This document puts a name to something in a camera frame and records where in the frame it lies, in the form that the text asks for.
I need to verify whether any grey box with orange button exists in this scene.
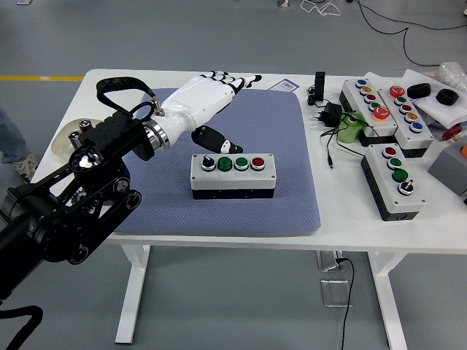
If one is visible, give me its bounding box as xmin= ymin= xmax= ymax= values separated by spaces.
xmin=427 ymin=134 xmax=467 ymax=198

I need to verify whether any white table leg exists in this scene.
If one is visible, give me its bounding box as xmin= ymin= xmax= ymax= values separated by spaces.
xmin=366 ymin=251 xmax=409 ymax=350
xmin=115 ymin=244 xmax=153 ymax=345

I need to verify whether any clear floor plate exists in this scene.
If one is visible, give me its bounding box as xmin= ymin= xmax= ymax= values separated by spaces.
xmin=320 ymin=279 xmax=354 ymax=308
xmin=316 ymin=250 xmax=346 ymax=273

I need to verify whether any green frog toy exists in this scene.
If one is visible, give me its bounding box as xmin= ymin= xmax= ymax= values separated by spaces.
xmin=336 ymin=112 xmax=368 ymax=144

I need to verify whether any black adapter cord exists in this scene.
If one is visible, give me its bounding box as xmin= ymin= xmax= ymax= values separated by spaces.
xmin=320 ymin=111 xmax=377 ymax=171

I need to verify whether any white floor cord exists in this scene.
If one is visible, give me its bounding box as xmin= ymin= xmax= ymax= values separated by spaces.
xmin=301 ymin=0 xmax=342 ymax=18

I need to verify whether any black floor power cable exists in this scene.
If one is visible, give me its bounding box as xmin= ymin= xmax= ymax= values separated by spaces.
xmin=335 ymin=257 xmax=357 ymax=350

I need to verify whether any black foam ring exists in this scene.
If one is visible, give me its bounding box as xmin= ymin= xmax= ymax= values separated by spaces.
xmin=436 ymin=88 xmax=459 ymax=106
xmin=406 ymin=82 xmax=431 ymax=99

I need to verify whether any purple-edged label card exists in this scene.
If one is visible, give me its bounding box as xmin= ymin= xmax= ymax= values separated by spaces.
xmin=269 ymin=79 xmax=298 ymax=92

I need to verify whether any black power adapter plug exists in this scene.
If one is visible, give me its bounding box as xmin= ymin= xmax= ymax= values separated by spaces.
xmin=310 ymin=102 xmax=344 ymax=128

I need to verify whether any person's leg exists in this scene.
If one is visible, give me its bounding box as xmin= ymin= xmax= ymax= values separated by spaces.
xmin=0 ymin=107 xmax=30 ymax=158

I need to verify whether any long black floor cable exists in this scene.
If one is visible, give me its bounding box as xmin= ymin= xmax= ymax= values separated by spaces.
xmin=355 ymin=0 xmax=467 ymax=67

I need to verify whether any small black upright device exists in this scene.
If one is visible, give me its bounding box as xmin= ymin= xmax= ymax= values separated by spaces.
xmin=314 ymin=71 xmax=326 ymax=103

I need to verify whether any yellow floor tape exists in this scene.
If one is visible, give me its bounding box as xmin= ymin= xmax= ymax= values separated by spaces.
xmin=0 ymin=75 xmax=84 ymax=82

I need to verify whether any person's shoe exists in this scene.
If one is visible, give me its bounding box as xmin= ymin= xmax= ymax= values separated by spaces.
xmin=12 ymin=151 xmax=40 ymax=183

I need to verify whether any grey control box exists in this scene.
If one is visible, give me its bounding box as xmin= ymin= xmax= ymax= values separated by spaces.
xmin=360 ymin=144 xmax=427 ymax=222
xmin=190 ymin=152 xmax=277 ymax=201

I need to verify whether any clear plastic bag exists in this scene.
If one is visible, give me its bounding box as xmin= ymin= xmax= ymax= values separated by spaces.
xmin=437 ymin=61 xmax=467 ymax=94

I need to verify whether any blue-grey padded mat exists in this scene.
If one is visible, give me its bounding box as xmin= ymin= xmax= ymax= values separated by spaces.
xmin=111 ymin=87 xmax=323 ymax=238

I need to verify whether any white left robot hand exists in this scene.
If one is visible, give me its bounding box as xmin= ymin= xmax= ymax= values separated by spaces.
xmin=157 ymin=70 xmax=263 ymax=154

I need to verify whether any five-button box, lit mushroom button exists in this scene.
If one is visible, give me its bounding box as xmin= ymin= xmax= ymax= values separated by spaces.
xmin=339 ymin=77 xmax=398 ymax=147

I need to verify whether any five-button box, red mushroom button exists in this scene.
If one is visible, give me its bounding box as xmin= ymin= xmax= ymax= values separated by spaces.
xmin=377 ymin=84 xmax=436 ymax=158

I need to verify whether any red emergency knob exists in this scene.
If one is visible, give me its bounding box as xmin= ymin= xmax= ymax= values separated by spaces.
xmin=441 ymin=123 xmax=464 ymax=142

